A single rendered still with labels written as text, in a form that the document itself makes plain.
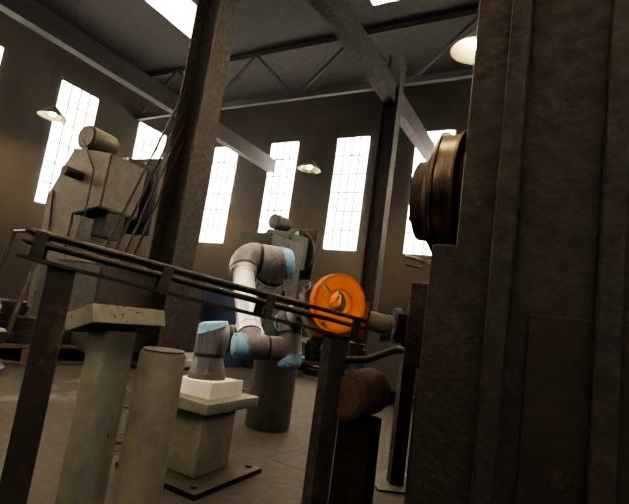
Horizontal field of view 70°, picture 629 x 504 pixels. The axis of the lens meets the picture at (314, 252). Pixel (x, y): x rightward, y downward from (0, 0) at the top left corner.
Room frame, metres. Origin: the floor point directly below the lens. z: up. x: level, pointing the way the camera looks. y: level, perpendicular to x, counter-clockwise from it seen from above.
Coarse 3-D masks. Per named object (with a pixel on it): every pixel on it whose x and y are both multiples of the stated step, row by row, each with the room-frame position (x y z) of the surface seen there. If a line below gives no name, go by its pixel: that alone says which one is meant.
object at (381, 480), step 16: (400, 320) 1.93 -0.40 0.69; (384, 336) 2.18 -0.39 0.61; (400, 336) 1.93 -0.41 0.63; (400, 368) 2.04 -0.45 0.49; (400, 384) 2.02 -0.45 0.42; (400, 400) 2.01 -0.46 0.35; (400, 416) 2.01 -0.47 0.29; (400, 432) 2.01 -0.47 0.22; (400, 448) 2.01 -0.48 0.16; (400, 464) 2.01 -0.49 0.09; (384, 480) 2.05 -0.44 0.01; (400, 480) 2.01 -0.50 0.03
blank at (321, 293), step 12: (324, 276) 1.20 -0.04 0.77; (336, 276) 1.18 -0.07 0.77; (348, 276) 1.20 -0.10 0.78; (324, 288) 1.17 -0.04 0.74; (336, 288) 1.18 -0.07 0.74; (348, 288) 1.20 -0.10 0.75; (360, 288) 1.21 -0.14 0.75; (312, 300) 1.17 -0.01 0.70; (324, 300) 1.17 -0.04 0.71; (348, 300) 1.22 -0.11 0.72; (360, 300) 1.22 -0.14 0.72; (324, 312) 1.17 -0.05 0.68; (348, 312) 1.20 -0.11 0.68; (360, 312) 1.22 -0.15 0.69; (324, 324) 1.17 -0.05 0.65; (336, 324) 1.19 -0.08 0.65
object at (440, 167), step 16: (448, 144) 1.35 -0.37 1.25; (432, 160) 1.33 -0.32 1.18; (448, 160) 1.31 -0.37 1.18; (432, 176) 1.32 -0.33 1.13; (448, 176) 1.30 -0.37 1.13; (432, 192) 1.33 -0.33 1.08; (448, 192) 1.30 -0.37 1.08; (432, 208) 1.34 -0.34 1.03; (432, 224) 1.36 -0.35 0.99; (432, 240) 1.39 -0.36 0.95; (448, 240) 1.37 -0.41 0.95
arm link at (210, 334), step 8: (200, 328) 1.85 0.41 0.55; (208, 328) 1.83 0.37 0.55; (216, 328) 1.84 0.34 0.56; (224, 328) 1.86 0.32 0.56; (232, 328) 1.88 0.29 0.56; (200, 336) 1.84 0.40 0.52; (208, 336) 1.83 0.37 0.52; (216, 336) 1.84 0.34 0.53; (224, 336) 1.85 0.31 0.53; (200, 344) 1.84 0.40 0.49; (208, 344) 1.83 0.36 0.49; (216, 344) 1.84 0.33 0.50; (224, 344) 1.86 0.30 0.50; (200, 352) 1.83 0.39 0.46; (208, 352) 1.83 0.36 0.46; (216, 352) 1.84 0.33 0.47; (224, 352) 1.89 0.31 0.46
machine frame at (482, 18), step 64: (512, 0) 0.99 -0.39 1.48; (576, 0) 0.93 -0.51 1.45; (512, 64) 0.96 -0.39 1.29; (576, 64) 0.92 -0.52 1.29; (512, 128) 0.95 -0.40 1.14; (576, 128) 0.92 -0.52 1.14; (512, 192) 0.95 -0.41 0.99; (576, 192) 0.92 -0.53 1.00; (448, 256) 1.04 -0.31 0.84; (512, 256) 0.95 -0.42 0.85; (576, 256) 0.91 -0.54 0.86; (448, 320) 1.03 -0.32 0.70; (512, 320) 0.97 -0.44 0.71; (576, 320) 0.90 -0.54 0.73; (448, 384) 1.03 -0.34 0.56; (512, 384) 0.96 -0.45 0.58; (576, 384) 0.90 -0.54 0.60; (448, 448) 1.02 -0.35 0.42; (512, 448) 0.96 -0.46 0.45; (576, 448) 0.89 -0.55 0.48
